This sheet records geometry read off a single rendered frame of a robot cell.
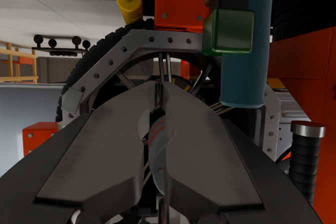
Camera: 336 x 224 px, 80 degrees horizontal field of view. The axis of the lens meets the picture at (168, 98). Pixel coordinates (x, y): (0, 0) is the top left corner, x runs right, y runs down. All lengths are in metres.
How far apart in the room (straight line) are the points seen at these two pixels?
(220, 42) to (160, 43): 0.31
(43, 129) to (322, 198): 0.83
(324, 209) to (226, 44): 0.73
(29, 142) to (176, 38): 0.42
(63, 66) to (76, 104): 10.91
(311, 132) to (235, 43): 0.21
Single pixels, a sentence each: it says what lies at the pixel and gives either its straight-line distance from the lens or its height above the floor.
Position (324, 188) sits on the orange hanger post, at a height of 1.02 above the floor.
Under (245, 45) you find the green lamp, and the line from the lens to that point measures 0.20.
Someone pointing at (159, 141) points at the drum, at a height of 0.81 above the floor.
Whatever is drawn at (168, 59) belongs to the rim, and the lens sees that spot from 0.59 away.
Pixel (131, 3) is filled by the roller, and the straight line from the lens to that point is 0.52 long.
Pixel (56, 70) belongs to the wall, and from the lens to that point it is 11.53.
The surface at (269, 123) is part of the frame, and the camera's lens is 0.59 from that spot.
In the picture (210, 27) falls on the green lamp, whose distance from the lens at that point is 0.20.
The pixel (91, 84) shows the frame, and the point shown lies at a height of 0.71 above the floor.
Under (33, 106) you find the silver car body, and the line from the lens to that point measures 1.07.
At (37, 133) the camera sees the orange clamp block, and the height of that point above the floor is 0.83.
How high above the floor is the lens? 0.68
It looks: 7 degrees up
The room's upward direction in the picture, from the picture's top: 178 degrees counter-clockwise
